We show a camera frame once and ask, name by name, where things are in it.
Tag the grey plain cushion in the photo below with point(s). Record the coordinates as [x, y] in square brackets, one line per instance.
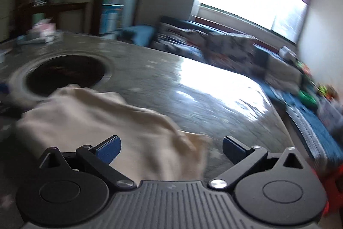
[282, 76]

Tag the red plastic stool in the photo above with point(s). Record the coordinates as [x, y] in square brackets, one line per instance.
[330, 199]

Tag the blue sofa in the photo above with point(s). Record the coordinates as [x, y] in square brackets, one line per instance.
[317, 120]

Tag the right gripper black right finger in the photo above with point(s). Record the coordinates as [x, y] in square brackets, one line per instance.
[271, 189]

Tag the round black table burner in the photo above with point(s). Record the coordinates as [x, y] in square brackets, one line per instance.
[36, 79]

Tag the cream beige garment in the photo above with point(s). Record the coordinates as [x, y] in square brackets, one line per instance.
[154, 147]

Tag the right butterfly print pillow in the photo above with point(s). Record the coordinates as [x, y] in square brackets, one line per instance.
[230, 51]

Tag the black white plush toy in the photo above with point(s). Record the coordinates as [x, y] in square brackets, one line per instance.
[286, 54]

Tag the colourful plush toys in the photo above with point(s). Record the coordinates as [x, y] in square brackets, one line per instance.
[327, 91]

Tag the butterfly print pillow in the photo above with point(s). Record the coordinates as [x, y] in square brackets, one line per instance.
[187, 43]
[230, 51]

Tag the pink tissue box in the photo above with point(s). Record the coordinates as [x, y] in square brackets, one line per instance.
[42, 29]

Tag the grey quilted star table cover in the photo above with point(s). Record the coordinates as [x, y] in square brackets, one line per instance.
[198, 97]

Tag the blue white cabinet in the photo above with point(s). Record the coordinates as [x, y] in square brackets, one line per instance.
[111, 18]

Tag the clear plastic storage box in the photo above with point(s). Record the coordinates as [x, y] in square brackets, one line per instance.
[330, 114]

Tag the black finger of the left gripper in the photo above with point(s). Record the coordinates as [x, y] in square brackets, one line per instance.
[8, 108]

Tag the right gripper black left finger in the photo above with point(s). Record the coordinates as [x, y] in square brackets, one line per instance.
[70, 188]

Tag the green round bowl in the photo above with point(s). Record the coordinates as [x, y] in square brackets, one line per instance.
[307, 99]

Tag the left butterfly print pillow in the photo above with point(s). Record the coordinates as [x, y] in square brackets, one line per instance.
[187, 43]

